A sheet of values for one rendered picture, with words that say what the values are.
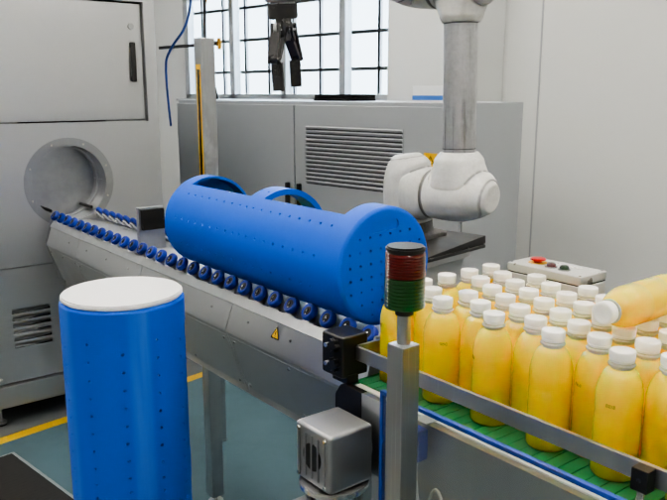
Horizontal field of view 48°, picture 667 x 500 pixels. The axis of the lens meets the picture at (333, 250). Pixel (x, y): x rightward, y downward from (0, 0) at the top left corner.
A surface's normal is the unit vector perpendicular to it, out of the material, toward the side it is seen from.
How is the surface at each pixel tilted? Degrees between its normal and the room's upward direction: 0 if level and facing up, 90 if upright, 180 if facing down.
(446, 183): 88
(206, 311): 70
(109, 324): 90
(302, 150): 90
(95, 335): 90
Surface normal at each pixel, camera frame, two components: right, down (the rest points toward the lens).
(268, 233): -0.73, -0.22
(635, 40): -0.69, 0.15
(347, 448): 0.62, 0.16
